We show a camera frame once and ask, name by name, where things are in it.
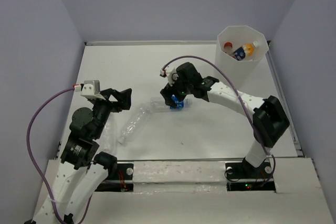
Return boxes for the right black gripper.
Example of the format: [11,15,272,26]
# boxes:
[161,71,193,108]

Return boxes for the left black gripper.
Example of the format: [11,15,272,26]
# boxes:
[91,88,132,138]

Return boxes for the blue label water bottle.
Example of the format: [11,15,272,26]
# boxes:
[150,95,193,113]

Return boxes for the clear bottle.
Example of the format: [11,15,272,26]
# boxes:
[118,103,151,146]

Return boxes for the orange juice bottle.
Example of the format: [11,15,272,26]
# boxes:
[232,41,259,61]

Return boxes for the red cap small bottle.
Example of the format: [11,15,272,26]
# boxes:
[223,42,233,57]

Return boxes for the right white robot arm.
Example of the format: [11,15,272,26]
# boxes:
[160,62,290,182]

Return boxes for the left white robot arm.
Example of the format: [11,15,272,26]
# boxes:
[26,83,132,223]

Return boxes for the white octagonal plastic bin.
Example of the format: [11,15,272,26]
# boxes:
[215,26,269,89]

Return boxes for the crumpled clear plastic bag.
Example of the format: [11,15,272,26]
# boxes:
[100,124,118,155]

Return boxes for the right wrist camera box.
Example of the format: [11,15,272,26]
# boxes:
[160,67,178,86]

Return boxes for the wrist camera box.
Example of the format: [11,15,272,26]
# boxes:
[160,67,178,86]
[81,80,100,98]

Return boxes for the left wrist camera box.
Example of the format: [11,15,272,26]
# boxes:
[81,80,100,98]

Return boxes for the metal rail front edge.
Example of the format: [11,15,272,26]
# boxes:
[118,157,243,163]

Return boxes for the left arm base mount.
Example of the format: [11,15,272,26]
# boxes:
[95,163,134,193]

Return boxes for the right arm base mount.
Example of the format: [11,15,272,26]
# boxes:
[224,161,276,192]

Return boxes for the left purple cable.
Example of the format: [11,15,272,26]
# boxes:
[27,84,92,221]

